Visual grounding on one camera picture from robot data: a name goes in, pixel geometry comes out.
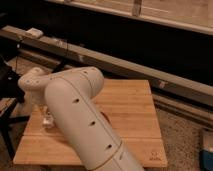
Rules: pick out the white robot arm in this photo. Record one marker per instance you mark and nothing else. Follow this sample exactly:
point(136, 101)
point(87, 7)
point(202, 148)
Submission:
point(68, 95)

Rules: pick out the orange ceramic bowl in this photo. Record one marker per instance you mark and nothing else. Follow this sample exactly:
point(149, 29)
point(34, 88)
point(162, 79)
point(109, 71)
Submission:
point(105, 116)

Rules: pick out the white plastic bottle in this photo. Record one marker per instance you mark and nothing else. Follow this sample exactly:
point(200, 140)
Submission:
point(48, 121)

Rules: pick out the wooden table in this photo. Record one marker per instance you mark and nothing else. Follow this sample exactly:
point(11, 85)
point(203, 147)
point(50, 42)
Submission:
point(128, 104)

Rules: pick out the long wooden beam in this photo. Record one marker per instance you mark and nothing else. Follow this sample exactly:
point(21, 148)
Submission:
point(192, 90)

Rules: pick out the small white box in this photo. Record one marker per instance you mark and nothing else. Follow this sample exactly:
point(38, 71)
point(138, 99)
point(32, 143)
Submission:
point(33, 32)

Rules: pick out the blue white container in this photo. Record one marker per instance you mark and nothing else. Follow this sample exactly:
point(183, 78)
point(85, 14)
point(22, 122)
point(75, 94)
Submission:
point(206, 153)

